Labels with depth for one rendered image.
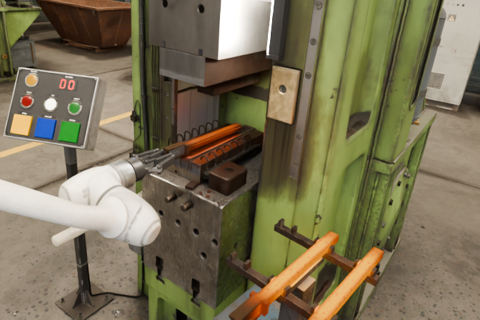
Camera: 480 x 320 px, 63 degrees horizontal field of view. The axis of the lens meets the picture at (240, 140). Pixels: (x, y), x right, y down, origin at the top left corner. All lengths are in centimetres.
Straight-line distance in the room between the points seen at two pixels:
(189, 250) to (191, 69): 65
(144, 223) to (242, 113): 93
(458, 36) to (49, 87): 545
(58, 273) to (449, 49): 546
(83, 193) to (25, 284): 145
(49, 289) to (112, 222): 146
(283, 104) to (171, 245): 69
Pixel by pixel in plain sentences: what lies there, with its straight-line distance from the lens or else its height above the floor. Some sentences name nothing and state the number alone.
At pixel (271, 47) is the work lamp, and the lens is 122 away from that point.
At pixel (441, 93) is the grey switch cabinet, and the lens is 639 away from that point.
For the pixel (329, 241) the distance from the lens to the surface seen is 114.
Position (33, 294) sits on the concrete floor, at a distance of 244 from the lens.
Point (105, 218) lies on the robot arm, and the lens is 99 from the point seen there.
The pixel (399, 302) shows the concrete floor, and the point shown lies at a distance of 253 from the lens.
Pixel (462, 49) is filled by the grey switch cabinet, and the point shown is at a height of 86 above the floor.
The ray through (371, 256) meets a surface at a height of 96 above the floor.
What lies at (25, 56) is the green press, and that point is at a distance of 664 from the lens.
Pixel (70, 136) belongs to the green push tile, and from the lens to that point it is 162.
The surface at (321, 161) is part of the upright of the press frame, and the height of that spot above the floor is 108.
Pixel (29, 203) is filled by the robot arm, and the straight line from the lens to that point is 94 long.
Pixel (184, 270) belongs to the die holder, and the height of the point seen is 57.
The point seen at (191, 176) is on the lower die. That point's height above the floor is 94.
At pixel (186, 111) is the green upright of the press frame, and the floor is 107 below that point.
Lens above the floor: 162
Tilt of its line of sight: 23 degrees down
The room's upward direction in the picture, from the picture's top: 5 degrees clockwise
